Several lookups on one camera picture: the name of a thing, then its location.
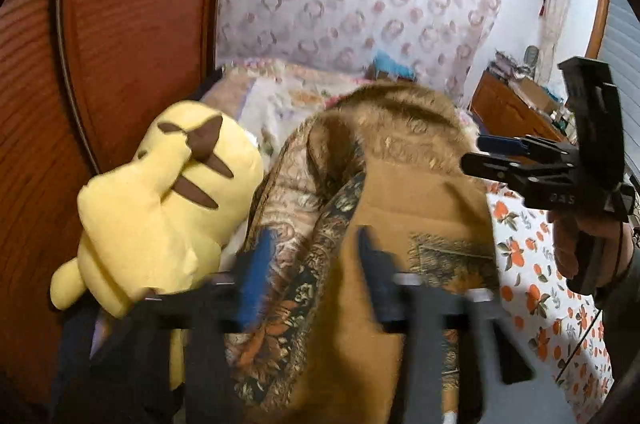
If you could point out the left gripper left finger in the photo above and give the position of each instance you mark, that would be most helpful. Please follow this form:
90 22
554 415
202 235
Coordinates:
166 355

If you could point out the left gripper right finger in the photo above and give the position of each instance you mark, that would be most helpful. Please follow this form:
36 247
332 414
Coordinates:
497 380

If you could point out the person right hand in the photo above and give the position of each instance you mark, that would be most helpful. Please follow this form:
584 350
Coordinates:
591 252

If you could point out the cardboard box on cabinet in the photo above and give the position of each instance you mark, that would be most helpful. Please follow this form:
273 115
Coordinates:
535 96

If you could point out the orange print bed sheet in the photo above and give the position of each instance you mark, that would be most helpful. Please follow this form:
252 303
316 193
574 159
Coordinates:
563 328

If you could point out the wooden sideboard cabinet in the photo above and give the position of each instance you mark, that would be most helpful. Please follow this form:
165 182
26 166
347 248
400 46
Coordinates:
499 111

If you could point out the grey window blind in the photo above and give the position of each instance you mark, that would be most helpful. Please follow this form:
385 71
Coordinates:
620 49

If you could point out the stack of papers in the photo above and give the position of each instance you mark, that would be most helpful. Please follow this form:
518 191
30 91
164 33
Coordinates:
506 68

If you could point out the yellow plush toy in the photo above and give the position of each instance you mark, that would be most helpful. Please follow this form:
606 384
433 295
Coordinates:
161 221

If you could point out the blue item box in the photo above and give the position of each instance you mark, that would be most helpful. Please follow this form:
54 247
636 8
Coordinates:
385 68

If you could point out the floral quilt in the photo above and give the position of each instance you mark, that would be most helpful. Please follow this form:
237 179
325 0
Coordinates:
270 98

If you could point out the brown louvered wardrobe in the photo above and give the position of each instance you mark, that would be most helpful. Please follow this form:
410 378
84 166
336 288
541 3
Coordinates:
81 80

